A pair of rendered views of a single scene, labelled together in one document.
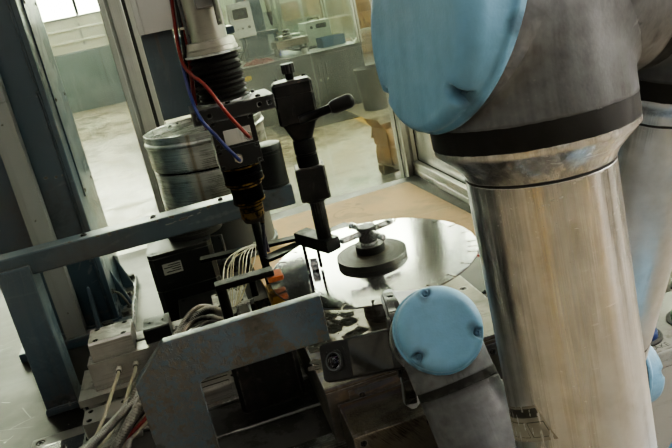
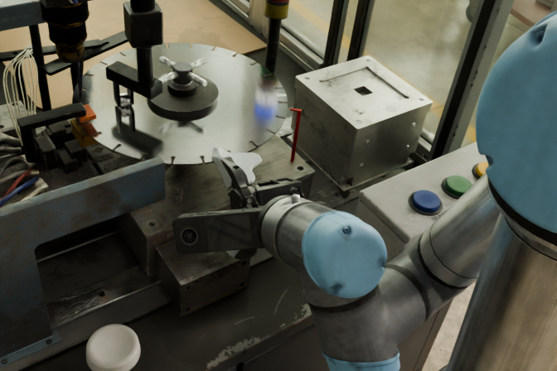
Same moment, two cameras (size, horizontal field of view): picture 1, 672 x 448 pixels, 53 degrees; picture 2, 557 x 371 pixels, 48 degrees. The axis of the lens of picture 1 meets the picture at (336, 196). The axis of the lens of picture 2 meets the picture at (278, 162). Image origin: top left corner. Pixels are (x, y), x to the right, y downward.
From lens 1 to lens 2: 0.31 m
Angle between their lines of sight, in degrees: 33
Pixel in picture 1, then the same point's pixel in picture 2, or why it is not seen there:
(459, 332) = (370, 266)
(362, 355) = (220, 233)
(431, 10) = not seen: outside the picture
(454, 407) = (351, 320)
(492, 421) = (377, 329)
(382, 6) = (526, 89)
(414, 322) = (336, 259)
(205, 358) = (42, 226)
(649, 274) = not seen: hidden behind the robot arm
